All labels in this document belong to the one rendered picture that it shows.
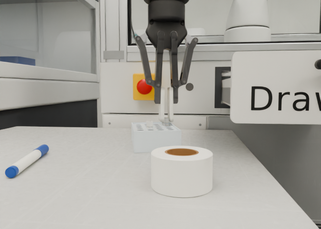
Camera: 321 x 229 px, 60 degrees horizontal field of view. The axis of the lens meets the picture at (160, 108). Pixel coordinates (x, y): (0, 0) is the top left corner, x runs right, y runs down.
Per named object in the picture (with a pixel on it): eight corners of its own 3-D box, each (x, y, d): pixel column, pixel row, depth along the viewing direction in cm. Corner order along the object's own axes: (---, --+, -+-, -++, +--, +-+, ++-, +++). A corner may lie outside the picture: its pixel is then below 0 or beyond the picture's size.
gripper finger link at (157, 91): (161, 79, 56) (146, 78, 56) (160, 103, 57) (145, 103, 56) (160, 79, 58) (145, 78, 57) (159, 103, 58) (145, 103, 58)
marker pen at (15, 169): (17, 179, 35) (16, 166, 34) (3, 179, 34) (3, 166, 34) (49, 153, 48) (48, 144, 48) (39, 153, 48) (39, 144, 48)
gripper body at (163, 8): (183, 9, 60) (182, 52, 61) (144, 7, 59) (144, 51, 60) (191, -2, 53) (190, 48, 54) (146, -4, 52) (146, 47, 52)
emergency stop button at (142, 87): (151, 94, 71) (151, 79, 71) (136, 94, 71) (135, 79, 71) (153, 94, 74) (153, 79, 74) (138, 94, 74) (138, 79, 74)
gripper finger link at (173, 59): (166, 35, 58) (173, 34, 59) (170, 88, 59) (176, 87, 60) (169, 31, 55) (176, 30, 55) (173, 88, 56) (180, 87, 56)
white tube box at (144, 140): (181, 151, 49) (181, 130, 49) (133, 153, 48) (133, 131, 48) (169, 138, 62) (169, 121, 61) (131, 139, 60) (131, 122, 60)
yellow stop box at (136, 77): (158, 100, 73) (158, 72, 73) (132, 100, 74) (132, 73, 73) (161, 99, 78) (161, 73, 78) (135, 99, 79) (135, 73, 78)
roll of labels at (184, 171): (224, 186, 32) (225, 152, 32) (184, 203, 27) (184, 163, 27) (179, 172, 37) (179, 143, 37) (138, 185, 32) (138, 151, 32)
